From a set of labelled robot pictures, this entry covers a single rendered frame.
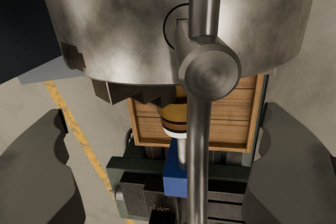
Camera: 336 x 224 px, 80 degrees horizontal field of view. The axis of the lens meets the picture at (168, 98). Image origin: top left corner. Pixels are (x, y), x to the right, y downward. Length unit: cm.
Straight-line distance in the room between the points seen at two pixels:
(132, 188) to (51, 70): 53
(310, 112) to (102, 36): 170
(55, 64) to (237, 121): 67
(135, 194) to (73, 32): 64
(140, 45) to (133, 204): 70
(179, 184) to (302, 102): 140
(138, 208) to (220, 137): 40
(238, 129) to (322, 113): 125
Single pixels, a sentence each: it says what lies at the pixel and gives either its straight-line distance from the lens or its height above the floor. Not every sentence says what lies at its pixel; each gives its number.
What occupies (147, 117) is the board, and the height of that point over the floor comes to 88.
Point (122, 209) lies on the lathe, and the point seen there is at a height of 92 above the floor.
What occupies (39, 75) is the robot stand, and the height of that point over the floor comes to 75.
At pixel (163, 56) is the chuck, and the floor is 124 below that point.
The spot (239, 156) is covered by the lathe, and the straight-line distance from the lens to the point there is 73.
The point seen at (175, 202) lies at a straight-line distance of 66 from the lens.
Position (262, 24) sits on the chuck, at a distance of 18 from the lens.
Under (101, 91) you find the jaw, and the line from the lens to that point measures 24.
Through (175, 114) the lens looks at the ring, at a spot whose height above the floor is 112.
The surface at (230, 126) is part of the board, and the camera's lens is 62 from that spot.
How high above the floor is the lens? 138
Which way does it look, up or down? 60 degrees down
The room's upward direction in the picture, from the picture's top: 161 degrees counter-clockwise
